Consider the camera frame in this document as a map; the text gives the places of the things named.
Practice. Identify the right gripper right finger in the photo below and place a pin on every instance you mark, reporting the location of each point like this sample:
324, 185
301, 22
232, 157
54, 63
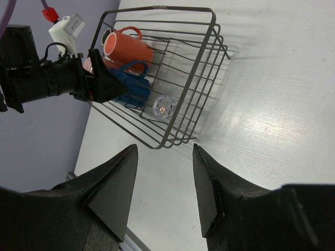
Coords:
236, 214

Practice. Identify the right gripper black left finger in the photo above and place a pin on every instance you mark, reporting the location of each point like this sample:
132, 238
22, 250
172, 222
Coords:
59, 218

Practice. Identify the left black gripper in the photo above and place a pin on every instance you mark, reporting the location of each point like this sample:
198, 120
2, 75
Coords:
104, 87

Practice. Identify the blue mug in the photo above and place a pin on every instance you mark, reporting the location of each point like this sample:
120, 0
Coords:
139, 87

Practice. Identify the pink mug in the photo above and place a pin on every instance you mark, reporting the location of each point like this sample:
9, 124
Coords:
87, 64

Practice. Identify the orange mug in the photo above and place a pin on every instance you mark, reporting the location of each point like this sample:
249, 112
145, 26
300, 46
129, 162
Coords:
126, 45

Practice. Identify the dark grey mug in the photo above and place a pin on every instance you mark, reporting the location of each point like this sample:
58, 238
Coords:
106, 33

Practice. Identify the clear glass cup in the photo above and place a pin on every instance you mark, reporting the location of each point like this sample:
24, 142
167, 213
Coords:
164, 107

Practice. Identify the dark wire dish rack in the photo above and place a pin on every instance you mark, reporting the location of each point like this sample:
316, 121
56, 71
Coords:
188, 52

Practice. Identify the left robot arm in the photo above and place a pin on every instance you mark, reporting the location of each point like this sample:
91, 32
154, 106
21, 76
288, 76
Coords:
25, 77

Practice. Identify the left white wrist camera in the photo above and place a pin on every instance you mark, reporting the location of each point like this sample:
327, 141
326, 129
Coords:
64, 30

